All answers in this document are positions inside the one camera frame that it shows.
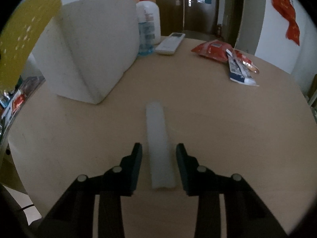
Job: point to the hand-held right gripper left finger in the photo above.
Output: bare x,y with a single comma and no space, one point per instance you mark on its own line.
135,168

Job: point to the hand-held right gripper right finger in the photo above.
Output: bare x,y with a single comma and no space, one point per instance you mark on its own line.
182,168

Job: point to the white foam strip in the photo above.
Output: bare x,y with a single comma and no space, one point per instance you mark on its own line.
159,143

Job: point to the white foam box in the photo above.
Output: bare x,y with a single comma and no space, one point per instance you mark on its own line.
99,44

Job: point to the yellow perforated cloth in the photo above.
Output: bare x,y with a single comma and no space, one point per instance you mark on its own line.
22,34

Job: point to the blue and white packet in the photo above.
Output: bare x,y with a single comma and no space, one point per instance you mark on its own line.
239,73

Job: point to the red snack packet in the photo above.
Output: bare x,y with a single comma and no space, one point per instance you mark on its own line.
213,49

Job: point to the white remote control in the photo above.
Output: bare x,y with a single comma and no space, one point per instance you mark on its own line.
171,43

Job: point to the red and white box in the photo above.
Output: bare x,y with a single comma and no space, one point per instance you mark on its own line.
17,103

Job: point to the white lotion bottle red pump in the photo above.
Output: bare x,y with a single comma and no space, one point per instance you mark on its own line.
148,17

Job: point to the dark wooden door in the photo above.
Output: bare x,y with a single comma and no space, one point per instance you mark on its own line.
200,12

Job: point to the red hanging decoration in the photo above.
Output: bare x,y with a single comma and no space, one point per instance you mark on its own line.
288,17

